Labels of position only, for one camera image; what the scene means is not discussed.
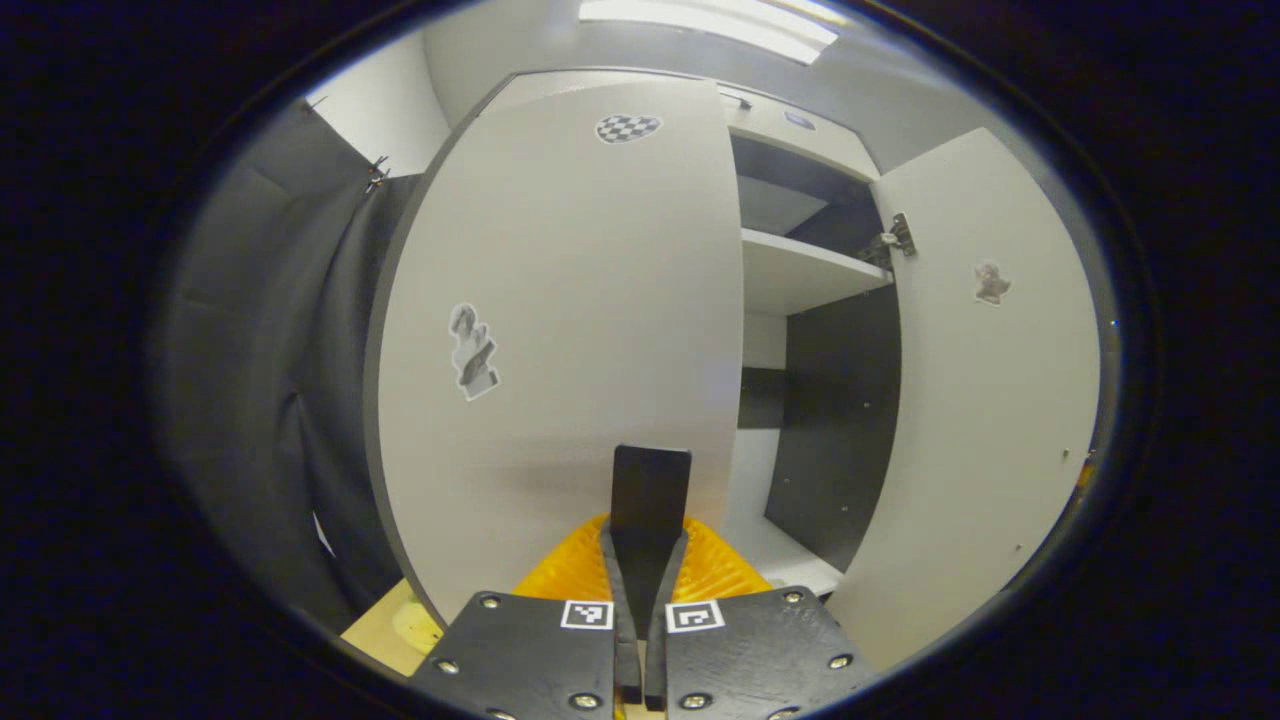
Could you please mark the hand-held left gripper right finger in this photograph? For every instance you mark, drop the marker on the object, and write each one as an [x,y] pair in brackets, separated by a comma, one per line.
[655,670]

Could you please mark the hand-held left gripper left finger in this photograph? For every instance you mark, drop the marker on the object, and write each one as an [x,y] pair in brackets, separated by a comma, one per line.
[628,662]

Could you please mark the grey double-door shoe cabinet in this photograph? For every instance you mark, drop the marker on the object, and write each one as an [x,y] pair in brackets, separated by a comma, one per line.
[840,400]

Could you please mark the grey shoe cabinet door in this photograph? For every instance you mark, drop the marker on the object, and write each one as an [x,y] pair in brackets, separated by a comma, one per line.
[990,420]
[560,300]

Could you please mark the white cabinet shelf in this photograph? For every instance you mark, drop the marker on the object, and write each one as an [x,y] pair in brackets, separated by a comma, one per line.
[800,270]

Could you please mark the metal door hinge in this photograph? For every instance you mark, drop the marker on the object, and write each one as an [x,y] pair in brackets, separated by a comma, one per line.
[890,240]

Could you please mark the pale yellow object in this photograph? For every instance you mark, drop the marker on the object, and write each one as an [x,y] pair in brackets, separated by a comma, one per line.
[418,622]

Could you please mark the white paper tag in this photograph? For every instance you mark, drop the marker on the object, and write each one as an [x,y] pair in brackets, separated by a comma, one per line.
[324,535]

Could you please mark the black backdrop cloth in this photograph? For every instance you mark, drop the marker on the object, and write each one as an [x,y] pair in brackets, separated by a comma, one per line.
[260,350]

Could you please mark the large ceiling light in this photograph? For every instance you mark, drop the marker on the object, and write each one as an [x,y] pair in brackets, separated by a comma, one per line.
[720,25]

